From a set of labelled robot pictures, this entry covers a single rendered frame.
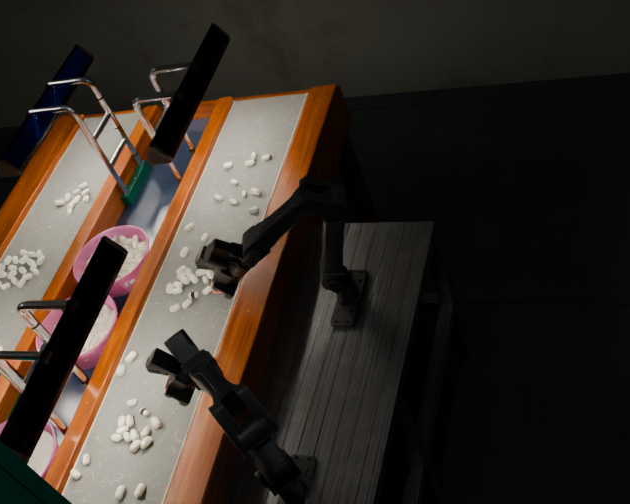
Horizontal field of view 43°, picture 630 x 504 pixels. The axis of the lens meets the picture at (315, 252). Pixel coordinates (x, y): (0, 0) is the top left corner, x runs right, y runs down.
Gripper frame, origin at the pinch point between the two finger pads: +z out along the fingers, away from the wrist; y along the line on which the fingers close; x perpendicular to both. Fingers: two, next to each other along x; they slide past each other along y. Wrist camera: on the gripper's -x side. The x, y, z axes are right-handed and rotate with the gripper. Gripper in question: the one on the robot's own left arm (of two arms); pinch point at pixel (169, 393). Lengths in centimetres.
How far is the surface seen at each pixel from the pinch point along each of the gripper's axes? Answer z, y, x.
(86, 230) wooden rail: 54, -67, -34
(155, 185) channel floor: 51, -97, -21
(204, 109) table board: 41, -134, -18
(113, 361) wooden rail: 27.7, -14.9, -11.8
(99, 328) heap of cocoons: 38, -28, -18
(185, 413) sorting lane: 8.3, -0.9, 8.0
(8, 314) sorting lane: 68, -34, -43
